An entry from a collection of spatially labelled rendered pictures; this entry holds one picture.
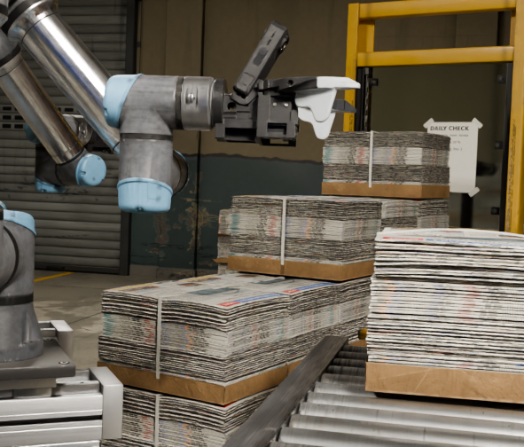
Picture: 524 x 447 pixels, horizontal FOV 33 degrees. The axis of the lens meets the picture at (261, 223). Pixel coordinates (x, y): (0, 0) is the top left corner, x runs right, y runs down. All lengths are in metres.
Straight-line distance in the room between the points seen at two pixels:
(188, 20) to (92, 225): 2.44
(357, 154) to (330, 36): 6.14
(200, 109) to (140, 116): 0.08
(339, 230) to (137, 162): 1.29
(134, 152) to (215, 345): 0.85
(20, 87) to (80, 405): 0.80
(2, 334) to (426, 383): 0.65
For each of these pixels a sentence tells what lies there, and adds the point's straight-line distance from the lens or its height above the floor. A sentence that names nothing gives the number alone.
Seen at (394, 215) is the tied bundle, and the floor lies 1.01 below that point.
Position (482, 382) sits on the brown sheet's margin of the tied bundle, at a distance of 1.31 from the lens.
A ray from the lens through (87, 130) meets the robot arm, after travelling 2.22.
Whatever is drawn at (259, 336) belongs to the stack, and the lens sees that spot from 2.08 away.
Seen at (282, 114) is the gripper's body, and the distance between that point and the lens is 1.19.
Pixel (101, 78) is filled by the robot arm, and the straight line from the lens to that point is 1.38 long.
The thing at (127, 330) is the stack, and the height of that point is 0.74.
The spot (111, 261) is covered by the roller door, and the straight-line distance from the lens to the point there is 9.68.
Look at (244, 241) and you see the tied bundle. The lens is 2.59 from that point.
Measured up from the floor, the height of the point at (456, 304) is 0.94.
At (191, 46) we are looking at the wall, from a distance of 9.40.
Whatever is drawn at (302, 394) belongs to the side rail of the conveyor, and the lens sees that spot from 1.31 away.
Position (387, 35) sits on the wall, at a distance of 9.10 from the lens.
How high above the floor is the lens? 1.12
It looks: 3 degrees down
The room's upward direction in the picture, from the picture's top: 2 degrees clockwise
